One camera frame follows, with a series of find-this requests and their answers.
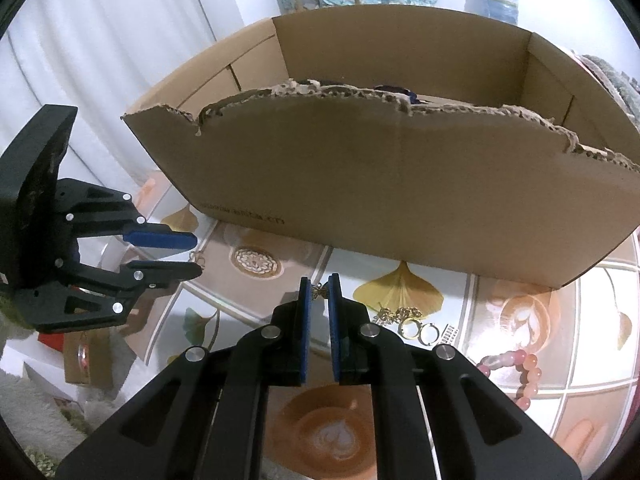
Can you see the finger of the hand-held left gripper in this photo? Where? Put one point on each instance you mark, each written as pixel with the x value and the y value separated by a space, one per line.
pixel 165 271
pixel 160 241

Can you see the leaf and coffee print tablecloth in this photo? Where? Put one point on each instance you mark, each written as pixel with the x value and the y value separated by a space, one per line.
pixel 550 310

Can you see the small gold earring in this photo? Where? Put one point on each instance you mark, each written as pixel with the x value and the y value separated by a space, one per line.
pixel 200 260

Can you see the brown cardboard box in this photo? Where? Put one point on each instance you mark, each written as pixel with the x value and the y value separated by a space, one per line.
pixel 400 185

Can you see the red item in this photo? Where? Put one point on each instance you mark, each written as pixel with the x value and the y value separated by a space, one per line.
pixel 50 342

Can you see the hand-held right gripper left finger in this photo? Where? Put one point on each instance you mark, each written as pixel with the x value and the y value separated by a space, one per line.
pixel 302 330

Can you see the white fluffy blanket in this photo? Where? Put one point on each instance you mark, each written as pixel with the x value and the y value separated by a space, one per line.
pixel 30 410

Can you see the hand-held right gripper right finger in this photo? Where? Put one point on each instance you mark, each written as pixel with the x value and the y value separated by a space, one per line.
pixel 334 330

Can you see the gold butterfly earring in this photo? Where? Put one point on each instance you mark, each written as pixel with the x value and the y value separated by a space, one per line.
pixel 318 292

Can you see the white curtain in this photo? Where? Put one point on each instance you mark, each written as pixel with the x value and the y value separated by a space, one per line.
pixel 125 35

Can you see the small cardboard box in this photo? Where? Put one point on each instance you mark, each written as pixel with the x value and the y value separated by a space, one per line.
pixel 95 360

